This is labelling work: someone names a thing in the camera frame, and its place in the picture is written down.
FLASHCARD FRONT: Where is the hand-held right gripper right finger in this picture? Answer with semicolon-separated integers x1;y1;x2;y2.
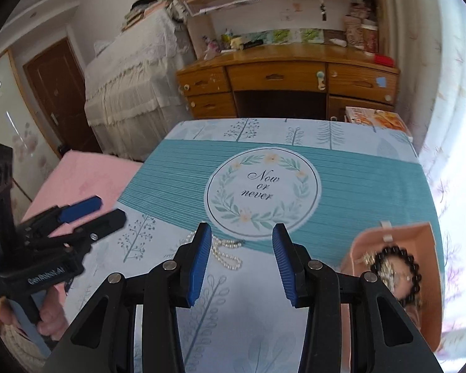
272;223;443;373

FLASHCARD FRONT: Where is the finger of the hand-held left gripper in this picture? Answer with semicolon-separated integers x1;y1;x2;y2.
23;209;127;265
17;197;103;237

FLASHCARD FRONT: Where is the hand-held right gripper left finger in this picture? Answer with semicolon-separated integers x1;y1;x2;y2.
47;222;213;373

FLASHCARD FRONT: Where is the white pearl necklace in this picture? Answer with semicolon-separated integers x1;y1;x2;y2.
186;230;244;270

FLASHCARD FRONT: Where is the pink jewelry box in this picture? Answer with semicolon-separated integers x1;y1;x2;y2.
339;221;445;352

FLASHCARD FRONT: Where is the black bead bracelet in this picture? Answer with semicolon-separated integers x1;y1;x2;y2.
369;246;424;309

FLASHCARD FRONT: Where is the person's left forearm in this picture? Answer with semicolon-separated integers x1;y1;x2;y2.
0;307;43;373

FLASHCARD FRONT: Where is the person's left hand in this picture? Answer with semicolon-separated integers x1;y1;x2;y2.
37;285;68;337

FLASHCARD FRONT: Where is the gold leaf hair ornament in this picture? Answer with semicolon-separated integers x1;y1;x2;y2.
363;252;408;292

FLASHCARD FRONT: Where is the white sliding wardrobe door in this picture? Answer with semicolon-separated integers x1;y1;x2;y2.
0;50;61;218

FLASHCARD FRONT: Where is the teal printed tablecloth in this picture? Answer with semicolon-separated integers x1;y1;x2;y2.
60;118;445;373

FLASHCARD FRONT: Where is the brown wooden door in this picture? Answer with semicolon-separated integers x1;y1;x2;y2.
23;37;102;156

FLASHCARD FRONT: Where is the white lace cover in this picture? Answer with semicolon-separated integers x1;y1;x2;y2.
85;6;197;154

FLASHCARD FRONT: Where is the orange printed box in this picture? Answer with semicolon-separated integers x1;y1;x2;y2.
344;106;414;138

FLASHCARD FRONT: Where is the wooden desk with drawers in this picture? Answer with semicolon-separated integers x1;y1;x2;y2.
176;44;400;121

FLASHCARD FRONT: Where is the white floral curtain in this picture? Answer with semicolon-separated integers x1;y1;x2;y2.
388;0;466;366

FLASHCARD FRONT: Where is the wooden bookshelf hutch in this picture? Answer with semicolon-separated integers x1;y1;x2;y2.
169;0;381;61

